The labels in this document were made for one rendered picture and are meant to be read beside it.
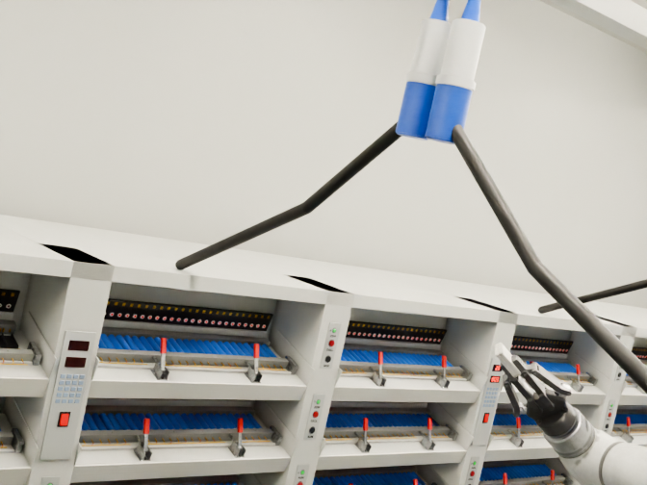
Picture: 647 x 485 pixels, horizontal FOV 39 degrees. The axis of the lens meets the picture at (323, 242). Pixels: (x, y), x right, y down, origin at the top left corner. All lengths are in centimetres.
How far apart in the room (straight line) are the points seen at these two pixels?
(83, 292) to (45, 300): 11
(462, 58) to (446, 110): 9
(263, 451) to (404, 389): 47
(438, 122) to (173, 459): 109
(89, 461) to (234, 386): 38
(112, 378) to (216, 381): 27
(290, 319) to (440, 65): 105
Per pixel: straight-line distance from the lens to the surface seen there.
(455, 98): 152
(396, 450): 269
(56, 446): 205
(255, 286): 218
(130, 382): 208
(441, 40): 159
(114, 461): 214
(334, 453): 252
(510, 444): 311
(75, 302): 196
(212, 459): 228
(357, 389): 249
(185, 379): 216
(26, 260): 190
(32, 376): 198
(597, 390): 343
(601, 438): 194
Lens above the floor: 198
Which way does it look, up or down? 4 degrees down
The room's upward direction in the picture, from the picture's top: 12 degrees clockwise
